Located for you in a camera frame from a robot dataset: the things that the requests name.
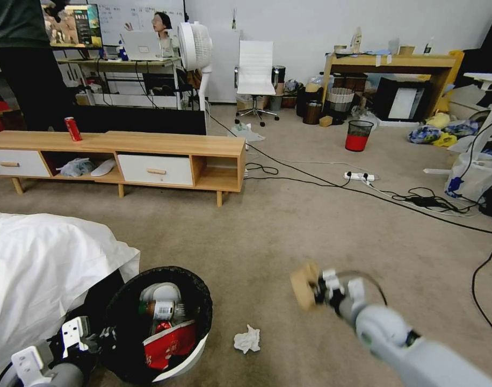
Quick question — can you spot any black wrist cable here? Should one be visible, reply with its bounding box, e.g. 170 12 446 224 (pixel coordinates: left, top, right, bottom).
337 270 388 307

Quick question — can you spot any white office chair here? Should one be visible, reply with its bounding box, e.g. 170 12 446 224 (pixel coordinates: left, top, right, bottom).
234 40 280 127

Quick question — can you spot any white whiteboard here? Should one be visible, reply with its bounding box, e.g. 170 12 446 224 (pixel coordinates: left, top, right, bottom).
97 0 187 34

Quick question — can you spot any wicker basket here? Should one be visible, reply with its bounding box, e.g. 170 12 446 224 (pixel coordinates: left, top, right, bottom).
325 86 355 114

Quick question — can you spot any white bin with black bag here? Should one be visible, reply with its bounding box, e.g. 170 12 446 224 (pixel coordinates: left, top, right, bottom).
104 266 214 384

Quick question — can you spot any white paper cup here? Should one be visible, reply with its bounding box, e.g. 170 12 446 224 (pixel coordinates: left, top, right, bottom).
140 283 182 303

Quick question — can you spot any white and green plastic bag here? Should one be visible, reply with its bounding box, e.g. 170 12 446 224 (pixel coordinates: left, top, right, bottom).
227 122 267 142

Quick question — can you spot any black screen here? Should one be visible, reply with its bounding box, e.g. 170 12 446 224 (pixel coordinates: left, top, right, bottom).
462 7 492 78

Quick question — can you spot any white slipper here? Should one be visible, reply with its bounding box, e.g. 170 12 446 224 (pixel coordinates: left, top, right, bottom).
90 157 117 178

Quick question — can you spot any white and blue plastic bag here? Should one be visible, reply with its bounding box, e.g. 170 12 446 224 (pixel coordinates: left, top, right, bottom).
444 150 492 203

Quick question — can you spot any office desk with metal frame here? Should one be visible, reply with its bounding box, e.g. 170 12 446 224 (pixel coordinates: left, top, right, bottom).
55 55 183 110

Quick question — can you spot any clear bottle with white label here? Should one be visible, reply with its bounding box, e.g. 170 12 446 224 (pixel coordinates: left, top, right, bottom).
138 300 187 322

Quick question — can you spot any red snack bag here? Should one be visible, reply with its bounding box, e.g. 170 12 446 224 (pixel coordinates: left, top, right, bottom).
142 319 197 372

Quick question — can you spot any white power strip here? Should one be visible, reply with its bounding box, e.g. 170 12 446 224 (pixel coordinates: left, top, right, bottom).
343 170 379 183

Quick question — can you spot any red drink can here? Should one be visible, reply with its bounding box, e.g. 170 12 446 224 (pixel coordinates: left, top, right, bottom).
64 117 84 142

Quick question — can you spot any pale wooden desk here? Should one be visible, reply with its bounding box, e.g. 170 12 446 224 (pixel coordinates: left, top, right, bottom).
321 51 457 118

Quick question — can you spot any blue patterned bag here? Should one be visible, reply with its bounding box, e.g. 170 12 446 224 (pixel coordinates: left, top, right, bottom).
408 124 445 145

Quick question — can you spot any black flat panel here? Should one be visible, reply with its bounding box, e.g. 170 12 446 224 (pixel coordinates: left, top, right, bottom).
47 104 208 137

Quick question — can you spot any black looped cable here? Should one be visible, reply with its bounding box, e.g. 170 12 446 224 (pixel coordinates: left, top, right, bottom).
471 246 492 342

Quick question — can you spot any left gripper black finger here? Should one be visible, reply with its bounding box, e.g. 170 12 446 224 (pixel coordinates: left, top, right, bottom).
99 325 119 350

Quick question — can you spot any computer monitor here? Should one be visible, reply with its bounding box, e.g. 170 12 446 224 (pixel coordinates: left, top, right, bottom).
41 3 104 50

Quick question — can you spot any long black floor cable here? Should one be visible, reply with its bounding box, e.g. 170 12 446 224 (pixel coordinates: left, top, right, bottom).
207 111 492 237

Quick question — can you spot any crumpled white tissue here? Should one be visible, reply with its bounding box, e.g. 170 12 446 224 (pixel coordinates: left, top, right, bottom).
233 324 262 355

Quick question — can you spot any black framed white panel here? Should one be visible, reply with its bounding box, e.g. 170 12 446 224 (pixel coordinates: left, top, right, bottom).
376 76 433 123

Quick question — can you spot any crumpled clear plastic bag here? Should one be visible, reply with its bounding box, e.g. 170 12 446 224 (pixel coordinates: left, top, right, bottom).
55 157 96 178

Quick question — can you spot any seated person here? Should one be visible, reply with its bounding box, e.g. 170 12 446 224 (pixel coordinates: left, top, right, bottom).
124 11 182 58

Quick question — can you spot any white cabinet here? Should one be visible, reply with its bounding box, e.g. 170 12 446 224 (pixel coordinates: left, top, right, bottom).
207 28 243 104

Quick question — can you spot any red and black mesh bin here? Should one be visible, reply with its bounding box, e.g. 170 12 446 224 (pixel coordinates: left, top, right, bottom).
344 119 375 153

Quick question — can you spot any white laptop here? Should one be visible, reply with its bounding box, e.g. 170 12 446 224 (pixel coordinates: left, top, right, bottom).
120 30 165 62

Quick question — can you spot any yellow cloth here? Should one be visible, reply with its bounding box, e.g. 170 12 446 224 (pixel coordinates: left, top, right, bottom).
424 112 459 148

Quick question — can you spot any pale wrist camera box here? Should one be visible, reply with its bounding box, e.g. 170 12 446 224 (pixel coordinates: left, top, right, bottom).
62 316 91 356

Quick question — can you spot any long wooden TV cabinet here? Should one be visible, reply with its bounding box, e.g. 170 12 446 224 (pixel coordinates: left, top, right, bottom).
0 130 247 208

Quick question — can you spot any white bed sheet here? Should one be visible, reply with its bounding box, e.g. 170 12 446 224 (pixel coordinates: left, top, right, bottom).
0 211 141 357

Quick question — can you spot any standing person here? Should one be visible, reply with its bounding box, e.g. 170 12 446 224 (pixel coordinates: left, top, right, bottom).
0 0 74 132

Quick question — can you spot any brown cylindrical bin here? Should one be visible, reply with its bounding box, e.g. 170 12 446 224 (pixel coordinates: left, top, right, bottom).
302 100 324 125

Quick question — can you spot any white standing fan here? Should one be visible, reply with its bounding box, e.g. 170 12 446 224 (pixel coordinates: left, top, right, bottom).
176 21 214 112

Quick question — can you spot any white stand table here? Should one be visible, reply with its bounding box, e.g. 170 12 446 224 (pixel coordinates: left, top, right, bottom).
422 72 492 176

